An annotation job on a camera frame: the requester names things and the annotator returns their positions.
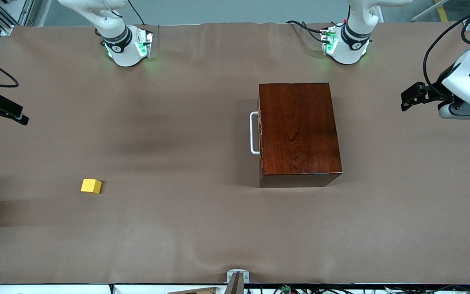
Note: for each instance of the dark brown wooden box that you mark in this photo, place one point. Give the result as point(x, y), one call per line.
point(300, 130)

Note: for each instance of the grey metal camera bracket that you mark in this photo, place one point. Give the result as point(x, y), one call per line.
point(237, 281)

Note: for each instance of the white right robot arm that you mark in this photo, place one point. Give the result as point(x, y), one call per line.
point(123, 49)

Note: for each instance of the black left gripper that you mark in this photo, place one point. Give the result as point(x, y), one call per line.
point(438, 89)

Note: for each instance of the yellow wooden block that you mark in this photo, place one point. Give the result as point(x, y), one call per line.
point(91, 185)

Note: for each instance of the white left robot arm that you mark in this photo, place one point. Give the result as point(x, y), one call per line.
point(351, 45)

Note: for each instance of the brown table cover sheet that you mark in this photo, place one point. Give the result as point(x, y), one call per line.
point(137, 237)

